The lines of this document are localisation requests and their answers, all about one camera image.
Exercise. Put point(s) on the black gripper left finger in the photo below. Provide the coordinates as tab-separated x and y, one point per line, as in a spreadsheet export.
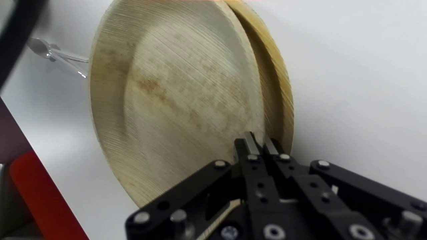
253	195

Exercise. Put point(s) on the red chair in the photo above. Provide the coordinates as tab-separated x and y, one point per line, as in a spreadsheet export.
44	201

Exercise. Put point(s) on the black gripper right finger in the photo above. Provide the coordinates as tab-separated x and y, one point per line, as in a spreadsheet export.
337	201

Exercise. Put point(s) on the pale palm leaf plate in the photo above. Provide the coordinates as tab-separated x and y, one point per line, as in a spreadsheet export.
177	94

